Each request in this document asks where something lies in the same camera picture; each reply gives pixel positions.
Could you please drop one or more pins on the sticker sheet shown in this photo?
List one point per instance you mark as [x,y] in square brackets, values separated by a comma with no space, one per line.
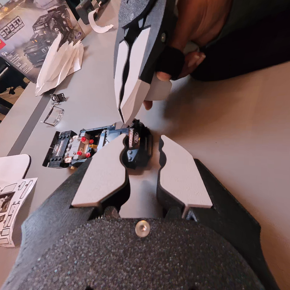
[13,208]

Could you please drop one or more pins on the person's right hand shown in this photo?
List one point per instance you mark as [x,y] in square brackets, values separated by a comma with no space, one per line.
[199,22]

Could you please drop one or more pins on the black object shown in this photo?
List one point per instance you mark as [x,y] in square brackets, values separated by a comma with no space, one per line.
[88,8]

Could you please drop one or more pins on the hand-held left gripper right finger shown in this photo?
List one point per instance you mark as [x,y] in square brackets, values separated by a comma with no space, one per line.
[183,179]

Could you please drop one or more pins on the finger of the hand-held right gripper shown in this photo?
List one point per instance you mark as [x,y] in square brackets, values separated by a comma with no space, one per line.
[121,68]
[138,68]

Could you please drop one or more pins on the white booklet stand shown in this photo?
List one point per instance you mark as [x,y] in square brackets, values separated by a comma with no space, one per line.
[13,167]

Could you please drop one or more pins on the small black lego part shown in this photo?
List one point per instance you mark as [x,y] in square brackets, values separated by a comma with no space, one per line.
[58,97]

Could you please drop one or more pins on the lego set box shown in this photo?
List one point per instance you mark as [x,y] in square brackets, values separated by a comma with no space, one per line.
[27,31]

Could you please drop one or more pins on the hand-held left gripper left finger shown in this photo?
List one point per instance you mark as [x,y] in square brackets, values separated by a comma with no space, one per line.
[102,179]

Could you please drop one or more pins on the black lego car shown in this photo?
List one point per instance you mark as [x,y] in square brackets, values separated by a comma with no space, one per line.
[90,145]

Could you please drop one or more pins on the clear lego windshield piece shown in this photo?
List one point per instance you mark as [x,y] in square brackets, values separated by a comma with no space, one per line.
[53,115]

